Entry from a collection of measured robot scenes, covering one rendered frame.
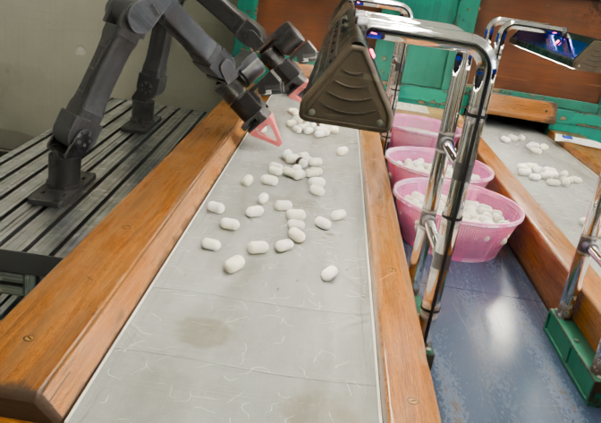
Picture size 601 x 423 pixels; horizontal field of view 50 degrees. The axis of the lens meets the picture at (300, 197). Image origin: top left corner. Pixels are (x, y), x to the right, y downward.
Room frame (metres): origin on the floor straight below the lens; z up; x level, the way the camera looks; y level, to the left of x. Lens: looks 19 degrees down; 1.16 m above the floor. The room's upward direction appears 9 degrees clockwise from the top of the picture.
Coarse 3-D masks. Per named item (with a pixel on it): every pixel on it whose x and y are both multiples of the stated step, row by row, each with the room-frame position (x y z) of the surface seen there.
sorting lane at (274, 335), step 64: (256, 192) 1.20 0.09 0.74; (192, 256) 0.87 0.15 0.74; (256, 256) 0.91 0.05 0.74; (320, 256) 0.94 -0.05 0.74; (128, 320) 0.67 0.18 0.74; (192, 320) 0.69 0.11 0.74; (256, 320) 0.72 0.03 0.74; (320, 320) 0.74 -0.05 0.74; (128, 384) 0.55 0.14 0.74; (192, 384) 0.57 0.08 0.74; (256, 384) 0.59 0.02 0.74; (320, 384) 0.60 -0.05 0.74
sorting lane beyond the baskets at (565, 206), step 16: (496, 128) 2.27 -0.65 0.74; (496, 144) 2.00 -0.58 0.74; (512, 144) 2.03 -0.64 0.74; (512, 160) 1.81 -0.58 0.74; (528, 160) 1.84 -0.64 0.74; (544, 160) 1.87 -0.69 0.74; (560, 160) 1.91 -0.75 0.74; (576, 160) 1.94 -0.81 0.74; (528, 176) 1.65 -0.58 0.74; (560, 176) 1.71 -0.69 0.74; (576, 176) 1.74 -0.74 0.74; (592, 176) 1.76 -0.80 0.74; (544, 192) 1.52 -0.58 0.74; (560, 192) 1.54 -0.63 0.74; (576, 192) 1.57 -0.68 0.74; (592, 192) 1.59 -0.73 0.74; (544, 208) 1.39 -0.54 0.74; (560, 208) 1.41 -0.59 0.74; (576, 208) 1.43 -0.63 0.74; (560, 224) 1.29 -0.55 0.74; (576, 224) 1.31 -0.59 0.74; (576, 240) 1.21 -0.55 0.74
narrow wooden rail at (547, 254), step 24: (456, 144) 2.03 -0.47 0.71; (480, 144) 1.84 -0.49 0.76; (504, 168) 1.60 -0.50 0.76; (504, 192) 1.41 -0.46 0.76; (528, 192) 1.41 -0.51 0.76; (528, 216) 1.23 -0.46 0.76; (528, 240) 1.19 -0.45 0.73; (552, 240) 1.12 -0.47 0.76; (528, 264) 1.16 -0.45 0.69; (552, 264) 1.05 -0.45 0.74; (552, 288) 1.02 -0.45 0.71; (600, 288) 0.93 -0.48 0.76; (576, 312) 0.91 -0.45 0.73; (600, 312) 0.84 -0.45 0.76; (600, 336) 0.82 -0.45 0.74
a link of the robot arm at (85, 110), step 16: (112, 0) 1.34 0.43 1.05; (128, 0) 1.31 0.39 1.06; (112, 16) 1.32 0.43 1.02; (112, 32) 1.29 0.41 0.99; (128, 32) 1.29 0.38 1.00; (112, 48) 1.28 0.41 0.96; (128, 48) 1.30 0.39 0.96; (96, 64) 1.27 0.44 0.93; (112, 64) 1.28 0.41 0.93; (96, 80) 1.26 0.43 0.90; (112, 80) 1.28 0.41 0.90; (80, 96) 1.25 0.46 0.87; (96, 96) 1.25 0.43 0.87; (64, 112) 1.25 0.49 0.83; (80, 112) 1.23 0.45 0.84; (96, 112) 1.25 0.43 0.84; (64, 128) 1.22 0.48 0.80; (80, 128) 1.23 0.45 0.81; (96, 128) 1.25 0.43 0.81; (64, 144) 1.23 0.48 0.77
